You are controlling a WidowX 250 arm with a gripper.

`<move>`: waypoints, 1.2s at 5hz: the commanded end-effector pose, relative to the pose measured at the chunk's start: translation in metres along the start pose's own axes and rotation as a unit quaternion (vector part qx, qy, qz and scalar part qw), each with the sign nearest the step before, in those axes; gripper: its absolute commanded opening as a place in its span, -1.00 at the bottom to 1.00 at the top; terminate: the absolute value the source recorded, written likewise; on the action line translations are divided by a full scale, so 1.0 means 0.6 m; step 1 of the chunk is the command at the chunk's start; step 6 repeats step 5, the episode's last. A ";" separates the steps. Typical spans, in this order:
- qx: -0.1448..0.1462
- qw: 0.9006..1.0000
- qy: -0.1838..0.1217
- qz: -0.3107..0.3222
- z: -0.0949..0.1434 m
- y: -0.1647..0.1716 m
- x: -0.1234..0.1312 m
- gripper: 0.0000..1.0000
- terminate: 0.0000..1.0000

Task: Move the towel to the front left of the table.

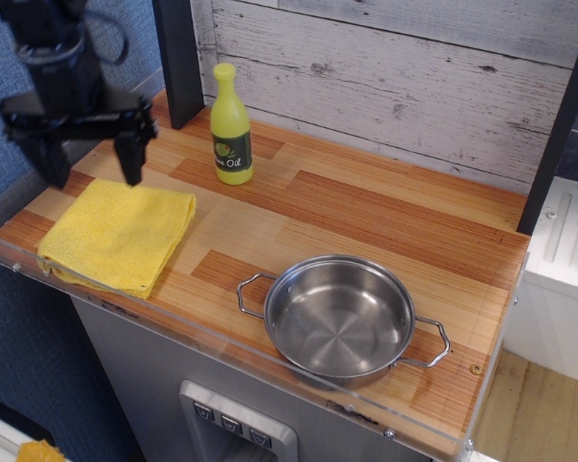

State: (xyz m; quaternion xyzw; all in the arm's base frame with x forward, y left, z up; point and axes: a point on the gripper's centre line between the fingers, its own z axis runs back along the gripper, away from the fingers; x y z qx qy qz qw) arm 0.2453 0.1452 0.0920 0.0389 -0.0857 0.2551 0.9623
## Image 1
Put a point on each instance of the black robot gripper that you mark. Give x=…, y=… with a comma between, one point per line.
x=72, y=101

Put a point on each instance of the yellow towel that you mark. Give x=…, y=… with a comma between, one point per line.
x=118, y=237

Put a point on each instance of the yellow olive oil bottle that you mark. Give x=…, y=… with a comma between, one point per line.
x=230, y=129

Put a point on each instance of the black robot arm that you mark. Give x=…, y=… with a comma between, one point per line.
x=49, y=24

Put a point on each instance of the grey toy fridge cabinet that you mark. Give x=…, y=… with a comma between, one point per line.
x=146, y=367

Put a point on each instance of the clear acrylic table guard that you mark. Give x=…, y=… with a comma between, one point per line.
x=451, y=241

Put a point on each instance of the stainless steel pot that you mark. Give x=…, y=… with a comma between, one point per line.
x=343, y=319

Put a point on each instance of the yellow object bottom left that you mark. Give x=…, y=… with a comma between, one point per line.
x=39, y=451

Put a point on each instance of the silver dispenser button panel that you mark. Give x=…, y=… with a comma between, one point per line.
x=223, y=429

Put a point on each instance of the white ribbed side unit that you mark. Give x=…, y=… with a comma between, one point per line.
x=542, y=326

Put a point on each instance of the dark grey right post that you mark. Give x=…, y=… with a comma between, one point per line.
x=552, y=156

